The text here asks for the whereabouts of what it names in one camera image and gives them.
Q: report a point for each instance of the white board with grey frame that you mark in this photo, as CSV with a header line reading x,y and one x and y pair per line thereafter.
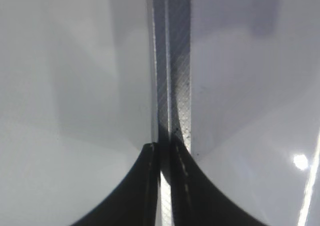
x,y
85,84

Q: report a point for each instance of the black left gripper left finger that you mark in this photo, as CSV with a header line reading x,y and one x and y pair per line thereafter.
x,y
134,201

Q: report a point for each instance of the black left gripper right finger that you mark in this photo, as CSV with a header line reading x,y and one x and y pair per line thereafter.
x,y
195,200

